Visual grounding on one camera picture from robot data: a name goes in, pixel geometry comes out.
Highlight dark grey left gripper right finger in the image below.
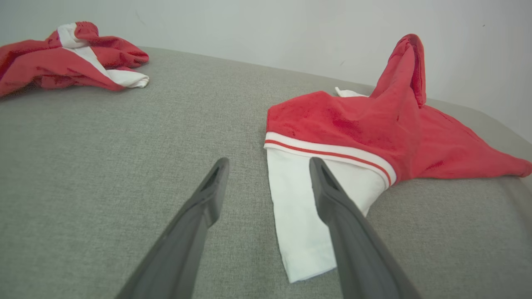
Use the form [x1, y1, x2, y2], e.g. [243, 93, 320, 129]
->
[309, 157, 422, 299]

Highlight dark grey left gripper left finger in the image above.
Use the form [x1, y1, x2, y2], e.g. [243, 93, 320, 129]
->
[116, 157, 230, 299]

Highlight red jersey with number 23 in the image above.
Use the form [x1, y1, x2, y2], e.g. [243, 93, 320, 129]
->
[264, 34, 532, 284]

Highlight red shorts with white stripe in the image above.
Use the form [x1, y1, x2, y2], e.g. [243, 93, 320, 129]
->
[0, 22, 150, 98]

